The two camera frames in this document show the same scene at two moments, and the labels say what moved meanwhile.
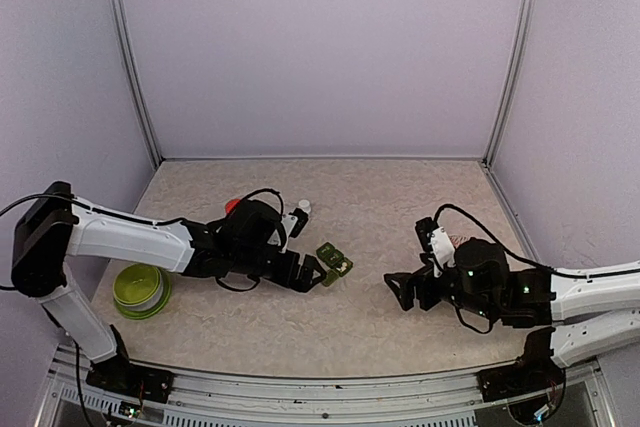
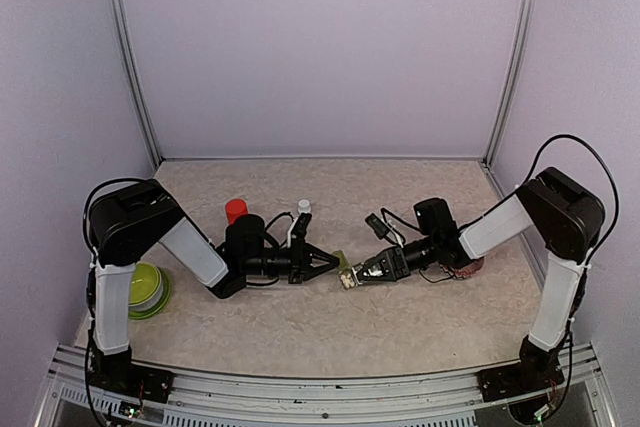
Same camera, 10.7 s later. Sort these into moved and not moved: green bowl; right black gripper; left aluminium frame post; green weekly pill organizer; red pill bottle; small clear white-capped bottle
Moved: right black gripper; green weekly pill organizer
Not moved: red pill bottle; green bowl; left aluminium frame post; small clear white-capped bottle
